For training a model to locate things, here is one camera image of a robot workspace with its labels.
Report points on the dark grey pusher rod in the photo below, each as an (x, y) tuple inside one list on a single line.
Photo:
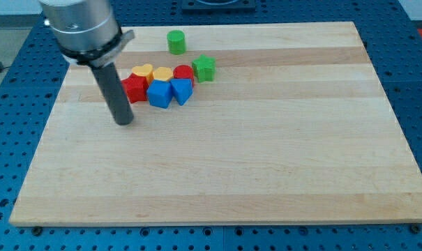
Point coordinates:
[(112, 90)]

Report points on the green star block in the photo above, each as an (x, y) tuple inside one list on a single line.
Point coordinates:
[(204, 68)]

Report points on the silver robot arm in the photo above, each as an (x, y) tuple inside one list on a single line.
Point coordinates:
[(88, 34)]

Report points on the red star block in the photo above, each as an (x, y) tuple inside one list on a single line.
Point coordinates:
[(135, 88)]

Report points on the yellow heart block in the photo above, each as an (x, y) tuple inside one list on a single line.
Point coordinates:
[(145, 70)]

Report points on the blue cube block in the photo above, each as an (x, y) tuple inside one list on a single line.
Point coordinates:
[(160, 94)]

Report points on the yellow pentagon block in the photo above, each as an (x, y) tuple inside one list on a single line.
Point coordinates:
[(163, 74)]

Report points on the red cylinder block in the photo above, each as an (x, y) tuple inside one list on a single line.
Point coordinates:
[(184, 72)]

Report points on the blue triangle block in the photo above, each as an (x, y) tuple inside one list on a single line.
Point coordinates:
[(182, 90)]

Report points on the green cylinder block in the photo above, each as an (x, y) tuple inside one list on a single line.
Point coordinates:
[(176, 42)]

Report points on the wooden board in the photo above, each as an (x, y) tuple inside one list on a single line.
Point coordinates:
[(295, 129)]

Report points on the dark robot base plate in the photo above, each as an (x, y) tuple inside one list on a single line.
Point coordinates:
[(191, 6)]

